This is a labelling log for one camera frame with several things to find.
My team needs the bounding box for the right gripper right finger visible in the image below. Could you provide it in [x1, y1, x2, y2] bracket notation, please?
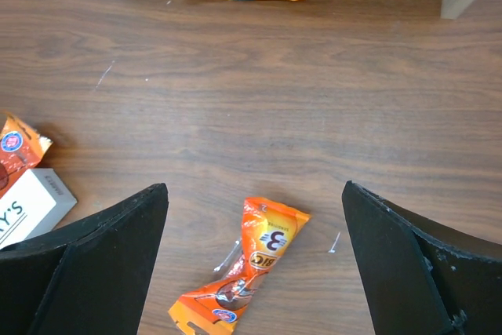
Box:
[342, 181, 501, 334]

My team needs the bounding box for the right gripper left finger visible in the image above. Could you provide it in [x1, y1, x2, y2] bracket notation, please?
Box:
[1, 183, 169, 334]

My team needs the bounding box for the white Harry's razor box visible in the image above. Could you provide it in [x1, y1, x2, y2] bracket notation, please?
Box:
[0, 169, 77, 249]

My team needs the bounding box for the orange razor pack middle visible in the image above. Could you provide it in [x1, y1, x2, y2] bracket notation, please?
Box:
[1, 111, 53, 196]

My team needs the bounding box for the orange razor pack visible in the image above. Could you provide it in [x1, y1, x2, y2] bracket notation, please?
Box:
[169, 197, 311, 334]
[1, 111, 53, 196]

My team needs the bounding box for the orange razor pack right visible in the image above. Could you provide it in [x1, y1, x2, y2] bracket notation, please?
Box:
[169, 197, 311, 334]

